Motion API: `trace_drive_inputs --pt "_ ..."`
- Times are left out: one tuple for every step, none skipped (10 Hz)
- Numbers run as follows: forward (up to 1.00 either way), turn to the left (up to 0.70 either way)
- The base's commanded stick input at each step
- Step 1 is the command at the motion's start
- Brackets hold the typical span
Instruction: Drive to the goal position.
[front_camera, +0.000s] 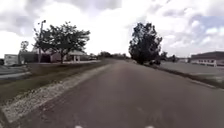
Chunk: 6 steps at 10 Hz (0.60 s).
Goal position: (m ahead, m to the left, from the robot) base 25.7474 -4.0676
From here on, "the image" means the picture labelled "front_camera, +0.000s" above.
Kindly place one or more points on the pale side driveway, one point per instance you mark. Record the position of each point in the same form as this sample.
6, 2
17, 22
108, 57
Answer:
11, 74

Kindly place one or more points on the distant tree line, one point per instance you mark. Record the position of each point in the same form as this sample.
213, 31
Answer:
111, 55

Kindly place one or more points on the long low building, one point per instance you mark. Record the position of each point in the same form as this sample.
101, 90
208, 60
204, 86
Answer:
208, 58

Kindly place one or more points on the broad leafy tree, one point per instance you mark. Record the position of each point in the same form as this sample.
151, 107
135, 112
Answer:
63, 38

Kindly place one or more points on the grey asphalt road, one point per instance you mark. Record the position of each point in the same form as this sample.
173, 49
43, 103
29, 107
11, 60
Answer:
133, 96

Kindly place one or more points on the small pale building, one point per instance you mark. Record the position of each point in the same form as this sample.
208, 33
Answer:
11, 59

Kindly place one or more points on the narrow grass strip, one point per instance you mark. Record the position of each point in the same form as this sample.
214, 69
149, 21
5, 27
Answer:
186, 76

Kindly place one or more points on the utility pole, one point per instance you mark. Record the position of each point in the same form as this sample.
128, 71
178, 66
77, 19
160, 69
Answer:
40, 41

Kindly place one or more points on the pale gravel strip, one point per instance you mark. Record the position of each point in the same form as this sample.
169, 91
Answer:
40, 95

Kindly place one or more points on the paved lot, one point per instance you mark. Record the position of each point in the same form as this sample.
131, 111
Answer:
196, 70

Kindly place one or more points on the grass verge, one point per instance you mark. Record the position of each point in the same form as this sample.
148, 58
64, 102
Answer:
36, 76

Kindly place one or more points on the low house with porch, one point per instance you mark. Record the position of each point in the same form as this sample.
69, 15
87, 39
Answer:
66, 56

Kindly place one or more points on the robot's own part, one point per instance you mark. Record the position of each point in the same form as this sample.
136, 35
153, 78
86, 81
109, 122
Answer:
149, 126
78, 126

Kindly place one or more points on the tall dark tree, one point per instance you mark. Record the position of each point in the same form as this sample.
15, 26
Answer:
144, 43

